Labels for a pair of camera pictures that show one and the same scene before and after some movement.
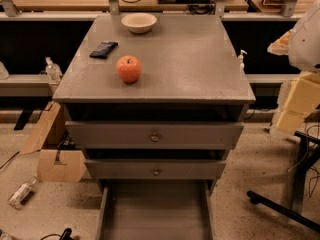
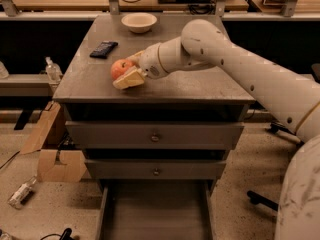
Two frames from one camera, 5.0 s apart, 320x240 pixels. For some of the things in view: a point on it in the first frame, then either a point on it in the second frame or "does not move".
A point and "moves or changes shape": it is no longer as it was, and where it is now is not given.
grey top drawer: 151,135 does not move
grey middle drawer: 152,169 does not move
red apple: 129,68 moves or changes shape
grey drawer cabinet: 155,114 does not move
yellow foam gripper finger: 281,45 to 150,62
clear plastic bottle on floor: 18,195 does not move
